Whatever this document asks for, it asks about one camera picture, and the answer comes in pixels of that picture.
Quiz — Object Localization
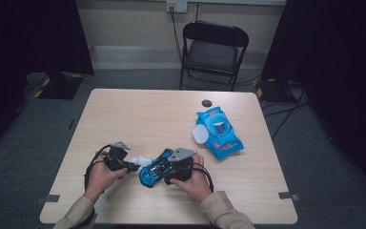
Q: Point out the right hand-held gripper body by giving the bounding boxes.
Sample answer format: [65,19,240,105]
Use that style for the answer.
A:
[167,147,198,183]

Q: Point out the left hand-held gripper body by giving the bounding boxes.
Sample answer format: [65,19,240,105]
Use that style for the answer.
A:
[103,141,132,171]

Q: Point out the white wet wipe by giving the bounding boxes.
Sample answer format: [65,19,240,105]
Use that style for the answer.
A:
[130,155,153,170]

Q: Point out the blue toy car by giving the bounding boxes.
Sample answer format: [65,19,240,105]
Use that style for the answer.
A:
[138,148,175,189]

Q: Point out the blue wet wipes packet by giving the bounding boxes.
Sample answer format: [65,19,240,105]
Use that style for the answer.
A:
[192,106,245,161]

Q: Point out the person's left hand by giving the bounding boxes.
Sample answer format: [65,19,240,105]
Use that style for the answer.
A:
[83,152,129,203]

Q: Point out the grey tape strip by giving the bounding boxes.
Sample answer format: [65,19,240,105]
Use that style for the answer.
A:
[35,194,61,204]
[278,191,299,202]

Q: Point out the black stand base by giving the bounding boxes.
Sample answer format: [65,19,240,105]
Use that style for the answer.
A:
[254,77,296,103]
[33,71,85,100]

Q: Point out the black folding chair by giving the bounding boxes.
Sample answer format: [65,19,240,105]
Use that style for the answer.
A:
[179,20,251,93]

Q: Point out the black curtain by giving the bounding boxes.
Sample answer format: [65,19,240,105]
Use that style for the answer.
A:
[0,0,95,160]
[261,0,366,201]

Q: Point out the right hand-held gripper cable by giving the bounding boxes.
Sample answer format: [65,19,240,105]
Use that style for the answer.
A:
[192,162,214,194]

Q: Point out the black floor cable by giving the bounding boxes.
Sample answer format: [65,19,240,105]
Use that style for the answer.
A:
[263,89,311,141]

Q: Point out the black wall socket cable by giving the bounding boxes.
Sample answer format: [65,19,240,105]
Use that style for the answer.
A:
[170,6,185,63]

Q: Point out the white wall socket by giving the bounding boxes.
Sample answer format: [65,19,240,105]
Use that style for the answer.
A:
[166,0,189,13]

